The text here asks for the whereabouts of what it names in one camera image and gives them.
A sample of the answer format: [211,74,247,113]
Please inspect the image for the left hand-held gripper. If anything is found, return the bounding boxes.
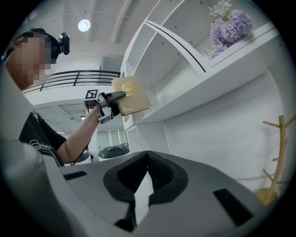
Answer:
[83,89,127,125]

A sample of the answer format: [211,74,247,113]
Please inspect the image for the black metal railing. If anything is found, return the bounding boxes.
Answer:
[39,70,121,92]

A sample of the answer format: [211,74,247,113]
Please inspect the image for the black head-mounted camera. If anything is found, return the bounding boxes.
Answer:
[49,32,70,56]

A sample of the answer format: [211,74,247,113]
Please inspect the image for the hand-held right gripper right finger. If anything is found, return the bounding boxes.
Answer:
[136,150,286,237]

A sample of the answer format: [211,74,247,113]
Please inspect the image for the round ceiling lamp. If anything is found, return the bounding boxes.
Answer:
[78,19,91,32]

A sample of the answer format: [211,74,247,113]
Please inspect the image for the white desk with hutch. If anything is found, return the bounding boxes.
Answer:
[120,0,293,200]

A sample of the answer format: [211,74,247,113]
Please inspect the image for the wooden mug tree stand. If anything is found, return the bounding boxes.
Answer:
[254,115,293,207]

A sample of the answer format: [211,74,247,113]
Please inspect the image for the black cable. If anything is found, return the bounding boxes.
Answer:
[70,143,90,167]

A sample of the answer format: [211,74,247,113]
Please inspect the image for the person's black t-shirt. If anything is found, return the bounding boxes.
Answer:
[18,110,68,167]

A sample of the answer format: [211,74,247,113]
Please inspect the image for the person's left forearm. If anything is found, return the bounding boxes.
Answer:
[56,105,102,164]

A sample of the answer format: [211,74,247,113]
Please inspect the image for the purple flower bouquet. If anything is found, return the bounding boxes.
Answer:
[202,0,254,62]

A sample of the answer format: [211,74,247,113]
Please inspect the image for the person's head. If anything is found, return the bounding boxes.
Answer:
[4,28,58,91]

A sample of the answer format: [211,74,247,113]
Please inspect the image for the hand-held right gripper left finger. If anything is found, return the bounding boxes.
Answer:
[43,150,149,237]

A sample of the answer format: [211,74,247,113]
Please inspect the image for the tan hardcover book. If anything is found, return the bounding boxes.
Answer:
[111,75,152,117]

